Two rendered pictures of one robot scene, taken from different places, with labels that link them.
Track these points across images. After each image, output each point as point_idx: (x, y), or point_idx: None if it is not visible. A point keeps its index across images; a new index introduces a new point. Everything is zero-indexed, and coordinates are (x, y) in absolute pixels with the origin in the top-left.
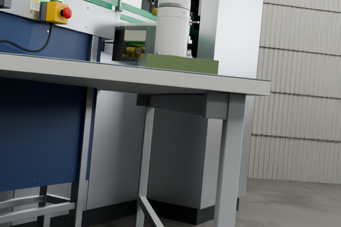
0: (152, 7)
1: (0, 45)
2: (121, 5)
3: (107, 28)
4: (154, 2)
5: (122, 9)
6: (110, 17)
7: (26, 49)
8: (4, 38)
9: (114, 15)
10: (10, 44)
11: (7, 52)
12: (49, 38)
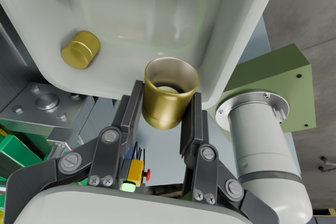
0: (137, 120)
1: (130, 153)
2: (62, 149)
3: (105, 113)
4: (120, 149)
5: (73, 136)
6: (93, 131)
7: (137, 147)
8: (128, 157)
9: (86, 129)
10: (129, 151)
11: (130, 147)
12: (135, 148)
